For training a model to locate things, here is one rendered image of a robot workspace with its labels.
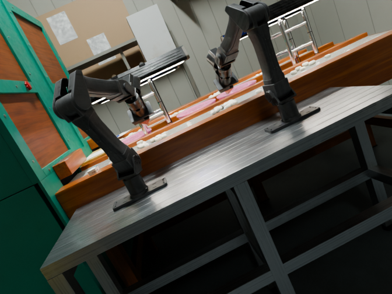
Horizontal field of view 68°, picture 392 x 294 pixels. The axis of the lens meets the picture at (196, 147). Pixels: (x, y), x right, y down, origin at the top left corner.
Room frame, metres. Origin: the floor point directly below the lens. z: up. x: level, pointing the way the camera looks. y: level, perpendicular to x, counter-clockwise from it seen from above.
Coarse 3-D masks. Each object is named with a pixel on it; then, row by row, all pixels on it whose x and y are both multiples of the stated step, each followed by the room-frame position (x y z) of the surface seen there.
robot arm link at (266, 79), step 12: (252, 12) 0.97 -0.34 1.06; (264, 12) 0.98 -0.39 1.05; (252, 24) 0.97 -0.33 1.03; (264, 24) 0.98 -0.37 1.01; (252, 36) 1.00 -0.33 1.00; (264, 36) 0.98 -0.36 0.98; (264, 48) 0.98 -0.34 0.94; (264, 60) 0.99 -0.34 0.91; (276, 60) 0.99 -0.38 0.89; (264, 72) 1.01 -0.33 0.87; (276, 72) 0.99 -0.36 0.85; (264, 84) 1.02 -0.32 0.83; (276, 84) 0.98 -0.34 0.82; (288, 84) 1.00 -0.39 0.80; (276, 96) 0.98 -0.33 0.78
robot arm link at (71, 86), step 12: (72, 72) 0.90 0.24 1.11; (60, 84) 0.91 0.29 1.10; (72, 84) 0.87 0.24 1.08; (84, 84) 0.90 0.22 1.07; (96, 84) 0.98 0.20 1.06; (108, 84) 1.03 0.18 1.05; (120, 84) 1.07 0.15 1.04; (60, 96) 0.91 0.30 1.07; (72, 96) 0.84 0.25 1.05; (84, 96) 0.87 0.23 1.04; (96, 96) 1.00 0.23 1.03; (108, 96) 1.04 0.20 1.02; (120, 96) 1.08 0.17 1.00; (84, 108) 0.85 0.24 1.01
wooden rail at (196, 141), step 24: (360, 48) 1.23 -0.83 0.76; (384, 48) 1.24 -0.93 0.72; (312, 72) 1.22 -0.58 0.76; (336, 72) 1.22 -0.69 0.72; (360, 72) 1.23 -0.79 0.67; (384, 72) 1.23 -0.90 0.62; (264, 96) 1.20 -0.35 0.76; (216, 120) 1.19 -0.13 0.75; (240, 120) 1.20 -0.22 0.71; (168, 144) 1.18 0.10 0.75; (192, 144) 1.19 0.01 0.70; (144, 168) 1.17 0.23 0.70; (72, 192) 1.16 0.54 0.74; (96, 192) 1.16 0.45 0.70
